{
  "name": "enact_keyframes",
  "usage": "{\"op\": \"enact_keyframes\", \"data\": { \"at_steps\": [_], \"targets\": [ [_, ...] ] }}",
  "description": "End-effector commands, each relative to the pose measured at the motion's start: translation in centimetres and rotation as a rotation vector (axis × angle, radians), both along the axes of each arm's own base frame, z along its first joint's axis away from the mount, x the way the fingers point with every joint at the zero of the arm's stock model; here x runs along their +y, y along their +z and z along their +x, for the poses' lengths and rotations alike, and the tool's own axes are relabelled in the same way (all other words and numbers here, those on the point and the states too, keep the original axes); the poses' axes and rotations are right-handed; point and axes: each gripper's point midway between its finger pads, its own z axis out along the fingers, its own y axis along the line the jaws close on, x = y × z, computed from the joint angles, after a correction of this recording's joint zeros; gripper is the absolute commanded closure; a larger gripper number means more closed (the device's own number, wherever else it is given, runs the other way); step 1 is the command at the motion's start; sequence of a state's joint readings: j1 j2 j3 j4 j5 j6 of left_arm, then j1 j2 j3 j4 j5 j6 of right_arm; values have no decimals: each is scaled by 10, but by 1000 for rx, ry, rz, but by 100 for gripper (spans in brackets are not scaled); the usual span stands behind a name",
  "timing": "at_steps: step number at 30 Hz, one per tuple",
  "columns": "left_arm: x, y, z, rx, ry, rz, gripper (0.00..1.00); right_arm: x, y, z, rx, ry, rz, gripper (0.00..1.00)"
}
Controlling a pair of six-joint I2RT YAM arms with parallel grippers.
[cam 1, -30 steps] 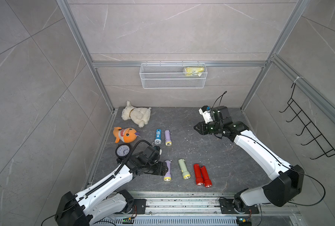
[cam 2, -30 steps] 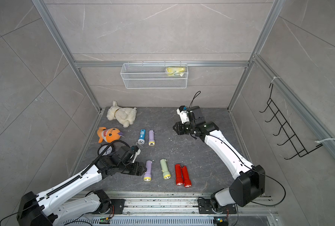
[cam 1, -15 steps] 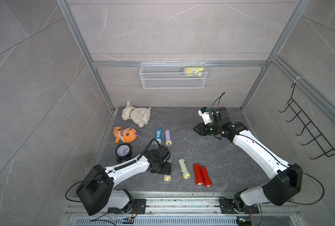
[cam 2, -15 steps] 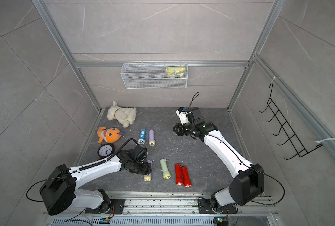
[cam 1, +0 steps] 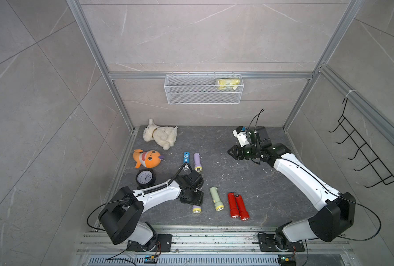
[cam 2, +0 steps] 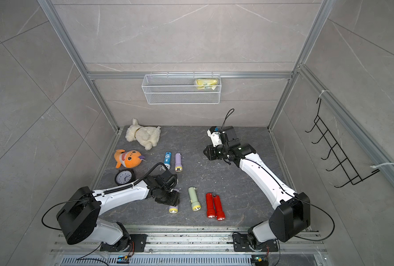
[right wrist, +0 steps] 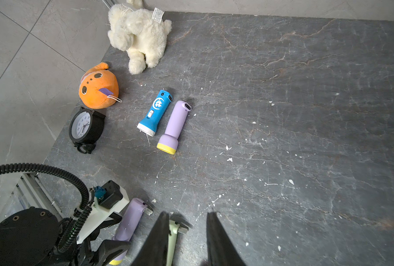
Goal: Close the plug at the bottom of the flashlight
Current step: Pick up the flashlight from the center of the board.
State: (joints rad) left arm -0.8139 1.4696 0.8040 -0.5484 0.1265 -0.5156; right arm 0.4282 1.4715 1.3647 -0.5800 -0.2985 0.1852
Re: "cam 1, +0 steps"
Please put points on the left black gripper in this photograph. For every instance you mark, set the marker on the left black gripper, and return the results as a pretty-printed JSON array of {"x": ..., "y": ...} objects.
[{"x": 199, "y": 199}]

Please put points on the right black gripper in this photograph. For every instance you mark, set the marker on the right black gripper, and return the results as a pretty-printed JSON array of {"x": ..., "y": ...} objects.
[{"x": 235, "y": 149}]

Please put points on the purple flashlight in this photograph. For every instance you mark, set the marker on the purple flashlight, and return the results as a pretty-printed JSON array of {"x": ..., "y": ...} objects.
[
  {"x": 196, "y": 209},
  {"x": 197, "y": 162}
]

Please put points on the green flashlight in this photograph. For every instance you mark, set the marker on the green flashlight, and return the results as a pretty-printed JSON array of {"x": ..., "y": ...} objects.
[{"x": 219, "y": 206}]

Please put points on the blue flashlight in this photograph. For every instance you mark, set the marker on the blue flashlight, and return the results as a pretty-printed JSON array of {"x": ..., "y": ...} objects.
[{"x": 186, "y": 161}]

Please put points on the red flashlight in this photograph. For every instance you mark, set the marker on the red flashlight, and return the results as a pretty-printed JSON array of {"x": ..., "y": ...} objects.
[
  {"x": 234, "y": 211},
  {"x": 244, "y": 215}
]

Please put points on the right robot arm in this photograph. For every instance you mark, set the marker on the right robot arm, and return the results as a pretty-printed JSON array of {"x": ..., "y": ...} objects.
[{"x": 335, "y": 211}]

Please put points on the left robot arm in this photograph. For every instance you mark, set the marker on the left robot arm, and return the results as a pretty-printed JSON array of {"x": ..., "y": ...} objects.
[{"x": 121, "y": 217}]

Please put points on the black alarm clock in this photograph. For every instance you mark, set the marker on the black alarm clock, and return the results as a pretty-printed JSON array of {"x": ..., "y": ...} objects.
[{"x": 145, "y": 178}]

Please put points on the orange plush toy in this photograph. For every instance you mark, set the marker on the orange plush toy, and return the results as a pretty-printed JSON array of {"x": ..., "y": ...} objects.
[{"x": 149, "y": 159}]

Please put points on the white plush dog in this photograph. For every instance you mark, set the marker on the white plush dog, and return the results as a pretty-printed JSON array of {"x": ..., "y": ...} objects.
[{"x": 164, "y": 136}]

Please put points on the yellow item in basket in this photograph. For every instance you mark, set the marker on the yellow item in basket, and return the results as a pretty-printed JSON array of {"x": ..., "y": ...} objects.
[{"x": 228, "y": 84}]

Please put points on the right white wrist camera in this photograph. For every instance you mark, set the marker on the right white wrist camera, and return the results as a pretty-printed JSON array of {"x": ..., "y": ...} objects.
[{"x": 241, "y": 134}]

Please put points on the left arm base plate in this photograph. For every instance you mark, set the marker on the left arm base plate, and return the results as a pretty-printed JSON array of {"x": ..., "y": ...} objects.
[{"x": 158, "y": 243}]

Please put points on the white wire wall basket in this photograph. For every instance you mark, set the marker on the white wire wall basket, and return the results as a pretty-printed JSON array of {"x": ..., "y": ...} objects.
[{"x": 200, "y": 89}]

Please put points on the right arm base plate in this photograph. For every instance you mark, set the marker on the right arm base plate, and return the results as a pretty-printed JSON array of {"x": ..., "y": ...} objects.
[{"x": 271, "y": 242}]

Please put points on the black wall hook rack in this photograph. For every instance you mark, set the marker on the black wall hook rack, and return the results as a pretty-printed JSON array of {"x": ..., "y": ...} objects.
[{"x": 364, "y": 150}]

